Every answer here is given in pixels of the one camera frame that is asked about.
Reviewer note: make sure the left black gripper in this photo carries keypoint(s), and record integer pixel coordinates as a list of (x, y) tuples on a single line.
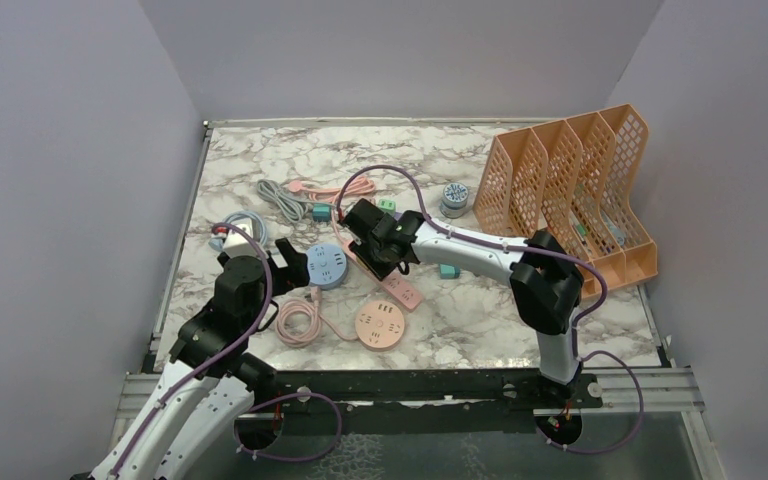
[(295, 274)]

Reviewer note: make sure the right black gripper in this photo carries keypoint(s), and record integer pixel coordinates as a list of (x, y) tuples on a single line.
[(381, 272)]

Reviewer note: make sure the teal charger plug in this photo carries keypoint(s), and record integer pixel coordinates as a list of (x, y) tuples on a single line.
[(449, 271)]

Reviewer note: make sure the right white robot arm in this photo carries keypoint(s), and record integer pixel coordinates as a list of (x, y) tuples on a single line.
[(545, 283)]

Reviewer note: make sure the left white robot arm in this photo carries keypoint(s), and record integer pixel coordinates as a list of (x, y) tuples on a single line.
[(210, 377)]

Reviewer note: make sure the green charger plug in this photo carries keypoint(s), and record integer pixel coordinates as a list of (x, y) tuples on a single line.
[(387, 205)]

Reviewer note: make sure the blue round power socket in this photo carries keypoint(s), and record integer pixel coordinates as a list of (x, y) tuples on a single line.
[(327, 266)]

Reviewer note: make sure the pink long power strip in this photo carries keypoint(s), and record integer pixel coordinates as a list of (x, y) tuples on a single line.
[(394, 285)]

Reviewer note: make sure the pink round power socket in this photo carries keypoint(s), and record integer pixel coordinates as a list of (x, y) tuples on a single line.
[(380, 325)]

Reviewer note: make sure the blue patterned tape roll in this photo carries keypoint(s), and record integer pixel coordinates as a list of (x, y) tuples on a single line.
[(454, 200)]

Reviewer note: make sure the orange mesh file organizer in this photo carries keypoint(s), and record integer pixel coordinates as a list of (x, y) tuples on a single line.
[(574, 177)]

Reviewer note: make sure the teal plug near cables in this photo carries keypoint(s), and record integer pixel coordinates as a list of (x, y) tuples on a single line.
[(321, 213)]

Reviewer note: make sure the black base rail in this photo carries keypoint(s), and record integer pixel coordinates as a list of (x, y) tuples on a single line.
[(428, 401)]

